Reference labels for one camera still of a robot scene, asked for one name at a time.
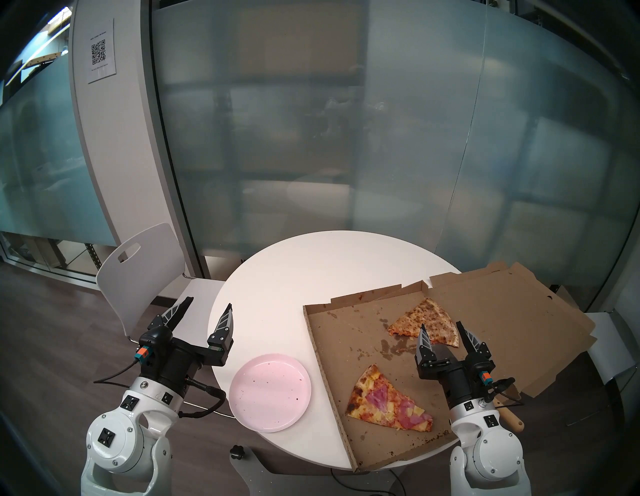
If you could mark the pink round plate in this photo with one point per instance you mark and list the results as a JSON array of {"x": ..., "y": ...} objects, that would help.
[{"x": 270, "y": 392}]

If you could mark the grey metal base plate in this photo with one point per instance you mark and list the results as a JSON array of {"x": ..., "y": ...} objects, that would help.
[{"x": 280, "y": 475}]

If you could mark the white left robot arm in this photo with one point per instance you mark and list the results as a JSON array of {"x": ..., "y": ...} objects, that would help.
[{"x": 120, "y": 435}]

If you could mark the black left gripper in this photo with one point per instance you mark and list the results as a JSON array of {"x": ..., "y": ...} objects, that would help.
[{"x": 172, "y": 362}]

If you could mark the open cardboard pizza box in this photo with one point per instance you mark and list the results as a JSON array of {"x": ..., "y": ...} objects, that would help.
[{"x": 350, "y": 350}]

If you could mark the white plastic chair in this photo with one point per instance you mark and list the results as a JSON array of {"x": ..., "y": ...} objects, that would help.
[
  {"x": 145, "y": 270},
  {"x": 607, "y": 345}
]

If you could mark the black star knob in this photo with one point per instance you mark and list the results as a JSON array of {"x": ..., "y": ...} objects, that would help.
[{"x": 236, "y": 452}]

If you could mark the cheese pizza slice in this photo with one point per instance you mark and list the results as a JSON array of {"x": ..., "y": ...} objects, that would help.
[{"x": 431, "y": 316}]

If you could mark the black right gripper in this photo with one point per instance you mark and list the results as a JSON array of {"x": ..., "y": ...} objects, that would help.
[{"x": 462, "y": 380}]

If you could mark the light wooden board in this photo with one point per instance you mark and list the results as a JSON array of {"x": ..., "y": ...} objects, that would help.
[{"x": 45, "y": 57}]

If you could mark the ham pineapple pizza slice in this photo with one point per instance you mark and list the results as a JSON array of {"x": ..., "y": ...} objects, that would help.
[{"x": 387, "y": 405}]

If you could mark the QR code paper sign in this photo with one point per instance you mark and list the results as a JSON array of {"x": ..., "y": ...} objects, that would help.
[{"x": 101, "y": 51}]

